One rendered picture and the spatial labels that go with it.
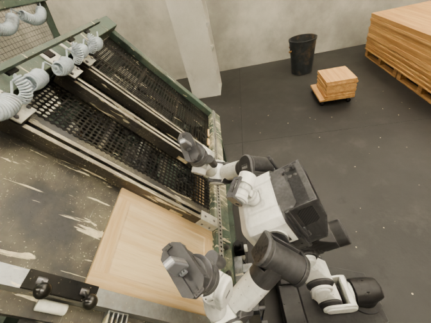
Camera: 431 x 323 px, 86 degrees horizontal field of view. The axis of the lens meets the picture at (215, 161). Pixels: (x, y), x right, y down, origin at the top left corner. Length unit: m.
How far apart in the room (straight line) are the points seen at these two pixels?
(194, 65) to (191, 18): 0.76
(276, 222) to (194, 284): 0.40
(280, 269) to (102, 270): 0.60
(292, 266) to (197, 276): 0.35
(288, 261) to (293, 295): 1.19
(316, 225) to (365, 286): 1.00
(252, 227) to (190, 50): 4.18
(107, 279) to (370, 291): 1.51
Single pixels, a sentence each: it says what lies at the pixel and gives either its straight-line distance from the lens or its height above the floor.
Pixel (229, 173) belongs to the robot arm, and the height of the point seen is 1.24.
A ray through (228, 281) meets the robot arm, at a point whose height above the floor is 1.41.
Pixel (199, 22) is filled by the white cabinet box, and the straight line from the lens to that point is 4.62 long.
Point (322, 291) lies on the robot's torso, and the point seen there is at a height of 0.65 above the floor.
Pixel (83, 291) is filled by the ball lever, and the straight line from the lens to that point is 0.89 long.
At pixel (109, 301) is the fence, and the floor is 1.29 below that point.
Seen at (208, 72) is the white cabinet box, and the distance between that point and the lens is 4.83.
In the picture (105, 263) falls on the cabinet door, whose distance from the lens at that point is 0.98.
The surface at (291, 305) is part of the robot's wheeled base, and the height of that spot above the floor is 0.19.
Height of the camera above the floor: 2.03
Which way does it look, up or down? 39 degrees down
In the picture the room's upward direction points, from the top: 15 degrees counter-clockwise
